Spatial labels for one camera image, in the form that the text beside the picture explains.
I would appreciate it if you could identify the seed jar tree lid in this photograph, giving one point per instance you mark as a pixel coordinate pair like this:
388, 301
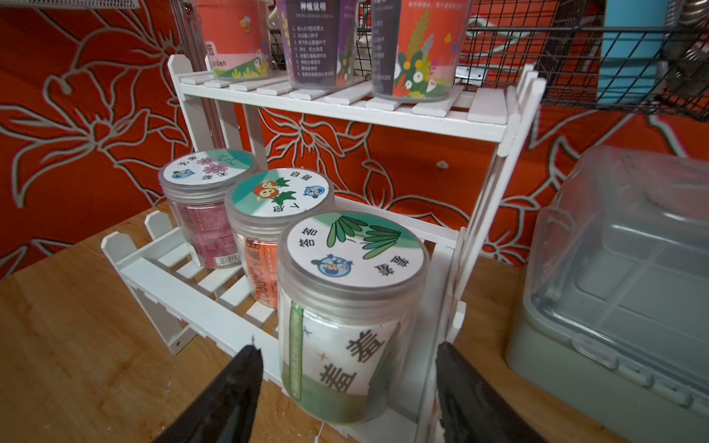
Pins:
348, 284

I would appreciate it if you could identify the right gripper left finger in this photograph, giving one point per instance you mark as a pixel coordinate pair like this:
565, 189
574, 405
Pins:
226, 410

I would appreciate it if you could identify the seed jar strawberry lid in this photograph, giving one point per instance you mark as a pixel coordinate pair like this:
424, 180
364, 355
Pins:
260, 208

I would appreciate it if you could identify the small clear cup red seeds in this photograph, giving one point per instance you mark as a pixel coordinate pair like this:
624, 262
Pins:
237, 38

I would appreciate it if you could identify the seed jar flower lid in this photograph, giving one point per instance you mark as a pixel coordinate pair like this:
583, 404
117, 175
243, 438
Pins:
195, 186

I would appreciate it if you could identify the black wire wall basket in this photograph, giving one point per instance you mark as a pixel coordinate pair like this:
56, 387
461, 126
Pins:
560, 42

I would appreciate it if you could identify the blue box in basket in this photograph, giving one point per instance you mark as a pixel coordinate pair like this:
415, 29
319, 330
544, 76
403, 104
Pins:
629, 50

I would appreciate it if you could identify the grey lidded storage box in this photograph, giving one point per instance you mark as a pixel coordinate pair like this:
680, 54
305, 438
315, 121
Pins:
614, 316

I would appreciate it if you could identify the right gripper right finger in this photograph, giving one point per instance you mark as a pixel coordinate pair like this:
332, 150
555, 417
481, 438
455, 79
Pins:
471, 410

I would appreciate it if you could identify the clear plastic wall bin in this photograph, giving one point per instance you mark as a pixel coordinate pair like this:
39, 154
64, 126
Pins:
73, 4

